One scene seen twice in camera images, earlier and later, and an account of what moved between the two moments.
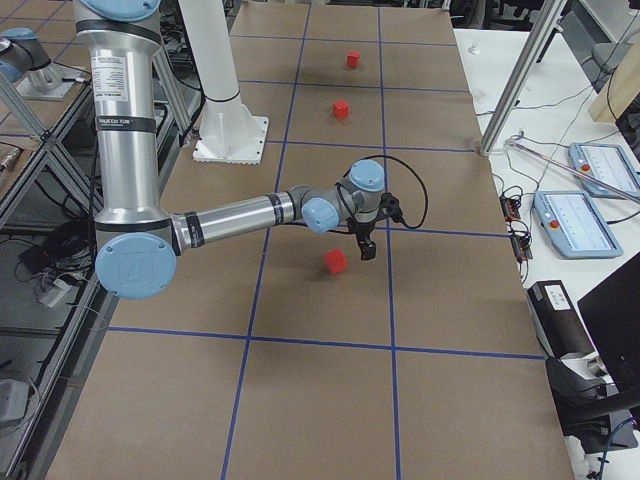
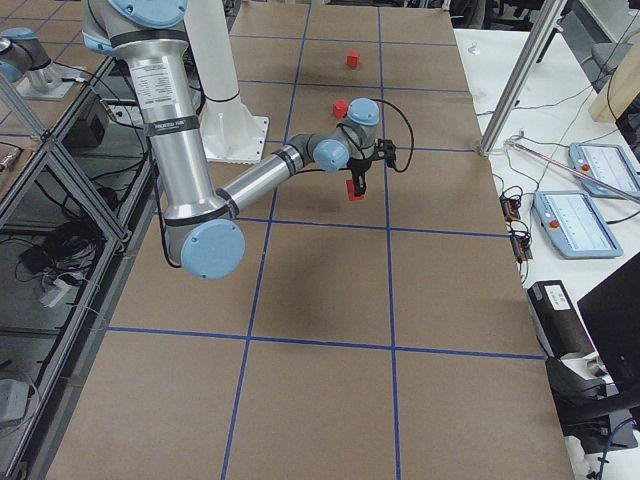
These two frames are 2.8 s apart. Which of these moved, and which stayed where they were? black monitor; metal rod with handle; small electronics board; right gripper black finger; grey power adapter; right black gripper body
Moved: right gripper black finger; right black gripper body
Stayed: small electronics board; grey power adapter; metal rod with handle; black monitor
